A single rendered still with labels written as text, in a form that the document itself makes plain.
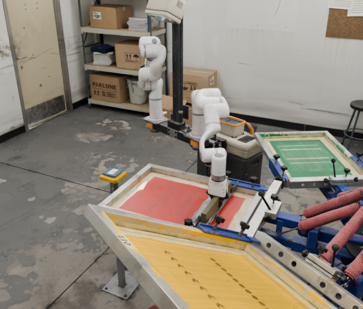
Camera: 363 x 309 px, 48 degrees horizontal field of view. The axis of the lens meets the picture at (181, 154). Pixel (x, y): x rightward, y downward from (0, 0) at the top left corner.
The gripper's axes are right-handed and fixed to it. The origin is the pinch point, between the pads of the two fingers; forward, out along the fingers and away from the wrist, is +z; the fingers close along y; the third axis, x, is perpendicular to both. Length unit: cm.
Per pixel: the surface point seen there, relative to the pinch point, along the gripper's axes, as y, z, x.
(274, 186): -24.6, -2.6, -26.2
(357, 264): -72, -12, 36
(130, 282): 72, 101, -17
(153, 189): 43.4, 6.0, -6.4
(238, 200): -6.9, 6.0, -16.2
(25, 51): 373, -6, -235
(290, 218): -39.7, -2.5, 1.5
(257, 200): -18.1, 2.5, -15.5
